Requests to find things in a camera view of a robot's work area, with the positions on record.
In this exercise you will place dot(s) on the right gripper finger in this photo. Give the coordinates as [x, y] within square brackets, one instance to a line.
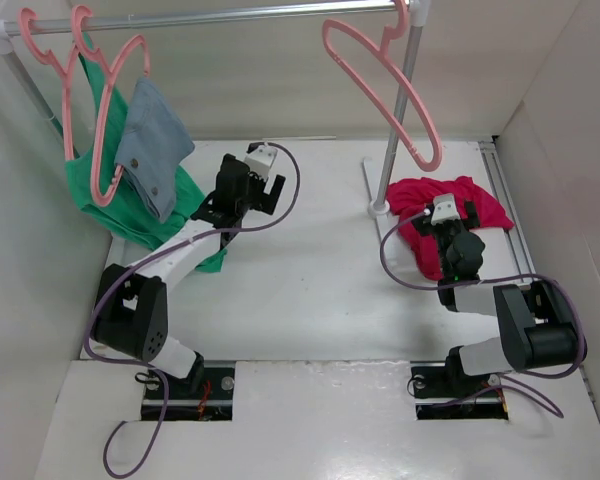
[423, 226]
[471, 221]

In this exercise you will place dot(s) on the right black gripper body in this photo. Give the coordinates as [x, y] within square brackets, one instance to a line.
[445, 234]

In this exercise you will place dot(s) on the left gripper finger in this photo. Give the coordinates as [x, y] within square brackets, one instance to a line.
[274, 185]
[263, 202]

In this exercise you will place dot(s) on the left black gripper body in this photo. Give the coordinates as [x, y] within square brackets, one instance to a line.
[244, 203]

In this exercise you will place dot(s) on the red t shirt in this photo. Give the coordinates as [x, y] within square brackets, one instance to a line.
[410, 196]

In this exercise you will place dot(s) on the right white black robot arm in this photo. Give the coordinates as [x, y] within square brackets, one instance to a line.
[537, 324]

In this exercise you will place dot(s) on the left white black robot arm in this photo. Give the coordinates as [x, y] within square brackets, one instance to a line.
[132, 306]

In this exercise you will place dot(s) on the green t shirt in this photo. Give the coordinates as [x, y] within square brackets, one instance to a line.
[126, 216]

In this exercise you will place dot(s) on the pink hanger holding denim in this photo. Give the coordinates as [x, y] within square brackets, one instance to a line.
[79, 15]

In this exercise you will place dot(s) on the pink hanger holding green shirt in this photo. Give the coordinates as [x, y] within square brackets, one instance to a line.
[65, 73]

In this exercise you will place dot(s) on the blue denim garment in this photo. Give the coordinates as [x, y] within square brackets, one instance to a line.
[153, 144]

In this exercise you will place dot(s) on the metal clothes rack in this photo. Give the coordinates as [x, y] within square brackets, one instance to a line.
[412, 17]

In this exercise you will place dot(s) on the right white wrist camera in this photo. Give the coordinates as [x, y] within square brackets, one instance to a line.
[444, 209]

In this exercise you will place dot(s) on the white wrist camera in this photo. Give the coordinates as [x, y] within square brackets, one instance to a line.
[444, 209]
[260, 158]

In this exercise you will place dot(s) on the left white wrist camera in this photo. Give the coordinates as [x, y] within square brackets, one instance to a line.
[260, 158]

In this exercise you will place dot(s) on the aluminium rail right side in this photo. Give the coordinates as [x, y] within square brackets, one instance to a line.
[500, 190]

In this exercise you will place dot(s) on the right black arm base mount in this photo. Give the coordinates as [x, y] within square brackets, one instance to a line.
[440, 397]

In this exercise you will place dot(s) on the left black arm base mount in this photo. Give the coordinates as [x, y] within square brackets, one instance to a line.
[211, 400]

